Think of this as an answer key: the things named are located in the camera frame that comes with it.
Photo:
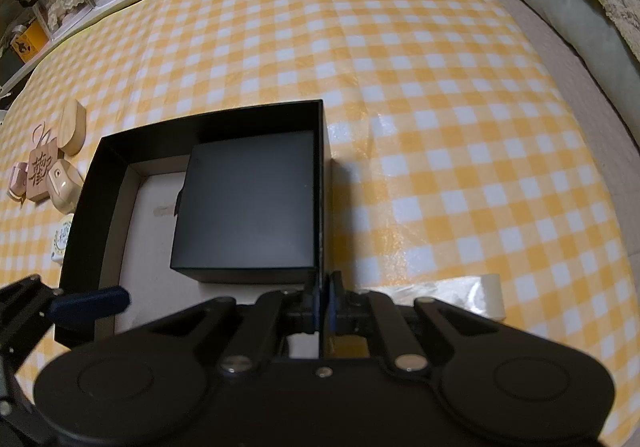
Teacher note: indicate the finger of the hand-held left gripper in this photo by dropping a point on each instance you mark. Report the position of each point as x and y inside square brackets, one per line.
[92, 304]

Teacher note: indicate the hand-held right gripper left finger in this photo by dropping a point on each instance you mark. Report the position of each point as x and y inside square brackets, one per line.
[313, 314]

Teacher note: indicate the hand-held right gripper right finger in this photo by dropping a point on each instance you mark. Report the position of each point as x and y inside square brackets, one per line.
[330, 299]

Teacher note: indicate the white round tin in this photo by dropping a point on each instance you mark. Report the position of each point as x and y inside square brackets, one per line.
[62, 239]

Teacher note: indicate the large black box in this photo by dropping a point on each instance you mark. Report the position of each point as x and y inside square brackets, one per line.
[82, 232]

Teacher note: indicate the beige earbud case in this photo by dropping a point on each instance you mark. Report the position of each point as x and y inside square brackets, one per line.
[62, 187]

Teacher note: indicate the pink fuzzy cloth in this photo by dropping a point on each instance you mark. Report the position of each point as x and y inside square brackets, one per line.
[19, 179]

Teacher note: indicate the small black box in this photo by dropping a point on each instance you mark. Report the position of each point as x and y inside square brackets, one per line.
[250, 207]

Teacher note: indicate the carved wooden plaque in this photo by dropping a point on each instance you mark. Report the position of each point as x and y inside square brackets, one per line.
[42, 167]

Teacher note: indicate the rounded light wooden block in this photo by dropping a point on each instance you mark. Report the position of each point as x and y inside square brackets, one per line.
[72, 127]

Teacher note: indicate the yellow white checked cloth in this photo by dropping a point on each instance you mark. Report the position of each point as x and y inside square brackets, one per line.
[400, 77]

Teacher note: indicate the yellow black box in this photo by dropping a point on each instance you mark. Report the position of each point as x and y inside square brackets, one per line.
[27, 43]

